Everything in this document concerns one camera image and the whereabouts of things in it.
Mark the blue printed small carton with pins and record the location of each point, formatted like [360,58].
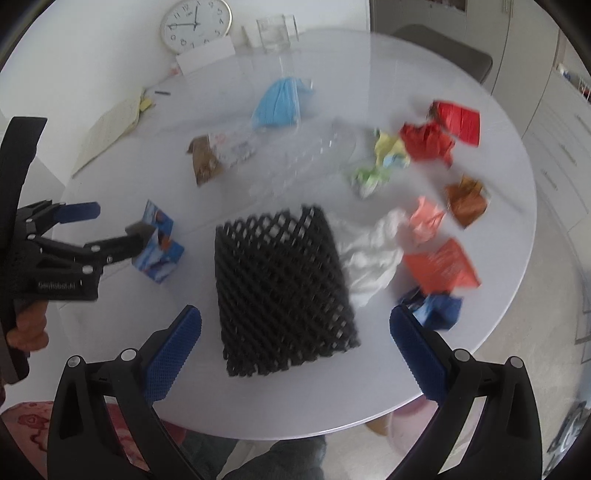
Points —
[161,254]

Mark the pink crumpled paper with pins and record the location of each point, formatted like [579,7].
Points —
[426,221]

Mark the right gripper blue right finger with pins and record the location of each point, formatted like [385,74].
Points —
[507,442]

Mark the red crumpled paper ball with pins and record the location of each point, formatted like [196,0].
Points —
[428,142]

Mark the brown snack wrapper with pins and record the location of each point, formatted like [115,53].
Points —
[205,164]

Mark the grey chair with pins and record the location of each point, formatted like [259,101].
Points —
[474,62]

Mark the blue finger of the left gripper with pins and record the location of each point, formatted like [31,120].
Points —
[73,213]

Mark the orange-red flat packet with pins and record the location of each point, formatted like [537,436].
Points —
[443,271]

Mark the person's left hand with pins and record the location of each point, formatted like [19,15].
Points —
[30,334]

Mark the white crumpled tissue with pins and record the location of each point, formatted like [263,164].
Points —
[369,255]

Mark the yellow sticky notes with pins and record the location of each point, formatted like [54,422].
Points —
[145,104]

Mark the red torn cardboard wrapper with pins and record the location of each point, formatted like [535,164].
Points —
[461,122]

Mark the person's leg in jeans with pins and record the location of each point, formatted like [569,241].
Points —
[287,459]

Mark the green paper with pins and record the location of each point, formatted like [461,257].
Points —
[367,181]

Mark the clear glass container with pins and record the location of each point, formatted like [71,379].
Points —
[276,32]

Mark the blue face mask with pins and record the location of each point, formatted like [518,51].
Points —
[280,105]

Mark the brown crumpled wrapper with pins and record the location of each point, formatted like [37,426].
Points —
[466,200]

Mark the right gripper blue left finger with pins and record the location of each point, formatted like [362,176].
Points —
[82,441]

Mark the clear plastic bag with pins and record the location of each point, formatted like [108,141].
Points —
[264,163]

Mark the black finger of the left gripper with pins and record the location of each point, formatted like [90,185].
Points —
[115,250]

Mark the round white wall clock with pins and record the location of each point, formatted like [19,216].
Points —
[190,24]

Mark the blue crumpled wrapper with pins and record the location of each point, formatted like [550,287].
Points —
[437,312]

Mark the black foam mesh net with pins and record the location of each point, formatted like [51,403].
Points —
[281,293]

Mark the open notebook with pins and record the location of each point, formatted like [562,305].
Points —
[113,124]

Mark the white drawer cabinet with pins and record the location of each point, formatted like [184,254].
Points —
[558,141]

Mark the yellow paper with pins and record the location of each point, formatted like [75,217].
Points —
[390,151]

